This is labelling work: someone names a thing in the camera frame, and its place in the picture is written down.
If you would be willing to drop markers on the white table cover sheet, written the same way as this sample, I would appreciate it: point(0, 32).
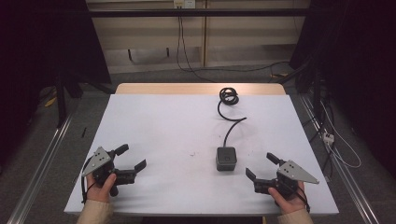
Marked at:
point(162, 124)

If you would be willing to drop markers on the dark grey cube power socket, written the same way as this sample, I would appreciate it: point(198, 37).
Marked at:
point(226, 158)

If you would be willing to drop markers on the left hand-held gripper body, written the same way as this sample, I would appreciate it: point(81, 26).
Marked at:
point(102, 169)

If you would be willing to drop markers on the black horizontal metal bar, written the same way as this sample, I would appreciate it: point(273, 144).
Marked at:
point(199, 12)

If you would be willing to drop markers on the person's right hand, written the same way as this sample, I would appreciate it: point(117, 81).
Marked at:
point(289, 202)

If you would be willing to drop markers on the white power strip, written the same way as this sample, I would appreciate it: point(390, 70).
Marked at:
point(328, 137)

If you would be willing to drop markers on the beige wooden cabinet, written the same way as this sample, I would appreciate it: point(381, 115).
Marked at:
point(202, 40)

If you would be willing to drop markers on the person's left hand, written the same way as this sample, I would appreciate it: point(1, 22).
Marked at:
point(99, 188)

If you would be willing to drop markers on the aluminium floor rail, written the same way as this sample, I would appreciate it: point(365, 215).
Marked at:
point(341, 165)
point(40, 161)

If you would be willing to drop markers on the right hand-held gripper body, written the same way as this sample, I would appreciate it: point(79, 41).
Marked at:
point(291, 174)

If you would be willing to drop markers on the black curtain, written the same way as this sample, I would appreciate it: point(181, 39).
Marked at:
point(46, 46)
point(358, 62)

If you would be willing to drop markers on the white wall outlet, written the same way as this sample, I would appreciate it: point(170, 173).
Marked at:
point(184, 3)

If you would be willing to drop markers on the black metal stand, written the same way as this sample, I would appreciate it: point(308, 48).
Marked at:
point(60, 99)
point(316, 93)

